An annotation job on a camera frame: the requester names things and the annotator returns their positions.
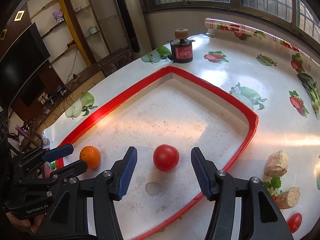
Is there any standing air conditioner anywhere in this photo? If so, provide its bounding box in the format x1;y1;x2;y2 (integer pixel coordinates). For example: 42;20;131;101
113;0;152;59

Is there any purple plush toy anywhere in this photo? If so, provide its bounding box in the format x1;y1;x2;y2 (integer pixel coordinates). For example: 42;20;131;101
52;10;65;23

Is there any red tomato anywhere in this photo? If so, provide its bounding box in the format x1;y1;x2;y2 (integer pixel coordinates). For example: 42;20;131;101
287;212;303;233
153;144;180;172

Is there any black television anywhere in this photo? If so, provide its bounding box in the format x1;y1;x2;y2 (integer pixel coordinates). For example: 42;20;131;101
1;23;50;108

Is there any red rimmed white tray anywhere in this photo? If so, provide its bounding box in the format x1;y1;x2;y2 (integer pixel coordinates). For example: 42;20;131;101
64;66;258;239

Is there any orange mid table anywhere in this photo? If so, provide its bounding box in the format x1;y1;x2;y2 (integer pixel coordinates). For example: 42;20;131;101
79;146;101;169

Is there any fruit print tablecloth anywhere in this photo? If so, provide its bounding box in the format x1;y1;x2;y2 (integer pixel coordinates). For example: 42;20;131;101
43;19;319;239

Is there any wooden stool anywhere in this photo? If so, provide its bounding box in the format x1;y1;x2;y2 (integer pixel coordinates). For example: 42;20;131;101
98;48;132;77

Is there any green vegetable bunch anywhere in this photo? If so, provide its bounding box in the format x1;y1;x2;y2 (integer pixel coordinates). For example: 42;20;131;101
297;72;319;115

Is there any person's left hand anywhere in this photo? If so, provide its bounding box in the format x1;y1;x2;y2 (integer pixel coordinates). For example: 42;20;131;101
6;212;44;234

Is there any black motor with red label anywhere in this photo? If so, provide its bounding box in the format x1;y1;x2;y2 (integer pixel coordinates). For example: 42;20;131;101
168;28;194;63

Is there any beige sugarcane chunk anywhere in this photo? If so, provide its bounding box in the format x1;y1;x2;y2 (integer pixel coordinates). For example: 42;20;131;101
275;187;300;210
265;150;289;177

